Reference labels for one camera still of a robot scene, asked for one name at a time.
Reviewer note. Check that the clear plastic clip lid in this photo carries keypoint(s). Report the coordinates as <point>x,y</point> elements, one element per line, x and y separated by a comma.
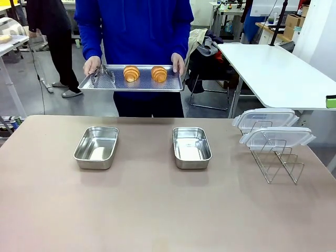
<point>278,137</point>
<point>265,118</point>

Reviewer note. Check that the golden croissant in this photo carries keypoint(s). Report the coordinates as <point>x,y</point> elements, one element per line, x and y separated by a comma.
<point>131,73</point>
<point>159,74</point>

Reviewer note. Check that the metal baking tray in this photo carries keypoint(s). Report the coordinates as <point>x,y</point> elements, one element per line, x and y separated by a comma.
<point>144,85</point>

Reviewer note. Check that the metal tongs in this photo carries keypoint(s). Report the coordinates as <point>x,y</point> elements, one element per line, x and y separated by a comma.
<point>101,77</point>

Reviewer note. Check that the person's right forearm blue sleeve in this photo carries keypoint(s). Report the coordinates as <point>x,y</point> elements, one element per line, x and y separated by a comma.
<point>90,42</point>

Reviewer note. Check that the person's left forearm blue sleeve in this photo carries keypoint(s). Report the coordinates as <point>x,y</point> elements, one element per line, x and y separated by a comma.
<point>182,39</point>

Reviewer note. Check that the pale bread loaf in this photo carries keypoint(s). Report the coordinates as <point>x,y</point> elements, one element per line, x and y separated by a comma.
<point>4,39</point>

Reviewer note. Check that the person's left hand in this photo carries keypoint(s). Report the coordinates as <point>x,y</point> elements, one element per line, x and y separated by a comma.
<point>178,63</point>

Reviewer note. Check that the person's right hand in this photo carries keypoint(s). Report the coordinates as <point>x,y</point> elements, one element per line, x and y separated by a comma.
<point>92,65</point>

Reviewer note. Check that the large white table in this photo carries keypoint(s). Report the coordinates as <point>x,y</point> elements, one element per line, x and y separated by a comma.
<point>275,76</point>

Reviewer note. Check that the small cardboard box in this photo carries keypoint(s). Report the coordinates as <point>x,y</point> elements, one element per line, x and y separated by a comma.
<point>288,32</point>

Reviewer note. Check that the large cardboard box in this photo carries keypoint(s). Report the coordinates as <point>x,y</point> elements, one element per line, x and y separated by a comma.
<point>294,21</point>

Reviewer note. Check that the black stand pole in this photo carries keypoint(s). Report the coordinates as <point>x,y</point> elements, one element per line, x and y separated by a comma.
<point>275,26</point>

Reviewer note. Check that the wooden top desk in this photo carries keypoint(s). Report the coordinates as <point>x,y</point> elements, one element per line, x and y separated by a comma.
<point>270,27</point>

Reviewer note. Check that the red garment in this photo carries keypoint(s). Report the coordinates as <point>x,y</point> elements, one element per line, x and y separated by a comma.
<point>219,56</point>

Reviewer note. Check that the black metal chair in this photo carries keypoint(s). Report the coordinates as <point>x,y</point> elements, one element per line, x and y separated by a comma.
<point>210,78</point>

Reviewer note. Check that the grey garment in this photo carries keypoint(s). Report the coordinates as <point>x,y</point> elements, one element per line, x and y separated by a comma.
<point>210,44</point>

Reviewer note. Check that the rectangular steel container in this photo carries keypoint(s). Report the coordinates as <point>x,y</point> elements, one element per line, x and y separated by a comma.
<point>95,149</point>
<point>191,149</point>

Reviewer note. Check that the beige jacket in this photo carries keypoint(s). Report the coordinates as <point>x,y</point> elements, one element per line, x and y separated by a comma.
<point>196,39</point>

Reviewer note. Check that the person's body blue hoodie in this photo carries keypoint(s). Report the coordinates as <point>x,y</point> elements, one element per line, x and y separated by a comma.
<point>136,31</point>

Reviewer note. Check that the green paper cup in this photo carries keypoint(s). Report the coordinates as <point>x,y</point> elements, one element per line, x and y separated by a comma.
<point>77,43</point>

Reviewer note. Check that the bystander in black clothes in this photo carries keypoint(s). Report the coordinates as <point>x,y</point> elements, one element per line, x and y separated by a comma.
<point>60,52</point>

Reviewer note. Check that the group of drink cans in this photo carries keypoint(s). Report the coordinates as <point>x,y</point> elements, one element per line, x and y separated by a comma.
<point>11,123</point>

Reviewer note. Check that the clear plastic dome cover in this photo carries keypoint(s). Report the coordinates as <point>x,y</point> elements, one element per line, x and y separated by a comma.
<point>11,26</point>

